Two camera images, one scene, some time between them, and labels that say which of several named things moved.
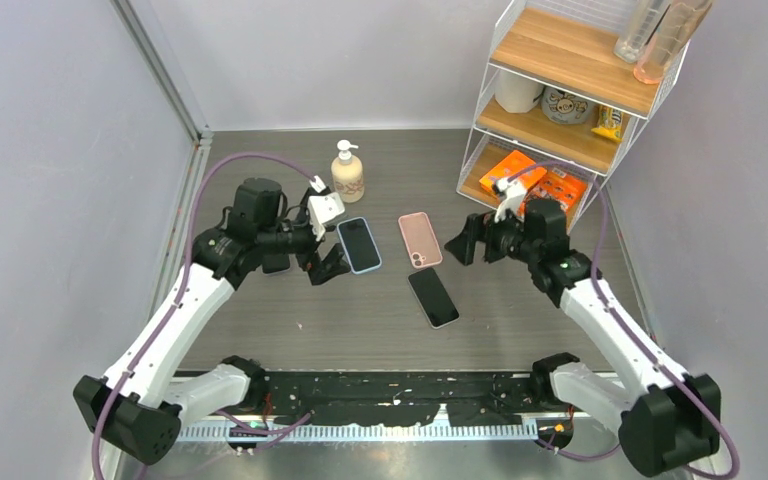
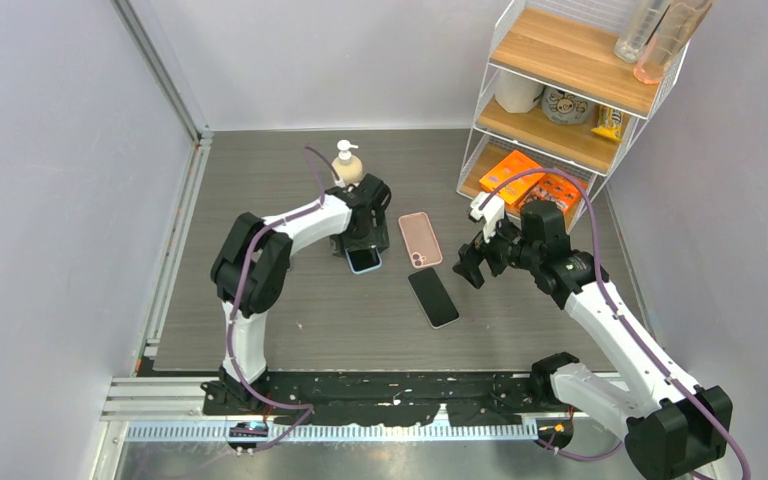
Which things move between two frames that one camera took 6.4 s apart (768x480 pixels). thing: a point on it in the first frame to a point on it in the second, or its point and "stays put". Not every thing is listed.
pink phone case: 419,239 stays put
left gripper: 322,270 to 377,236
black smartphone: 433,298 stays put
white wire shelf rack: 561,107 stays put
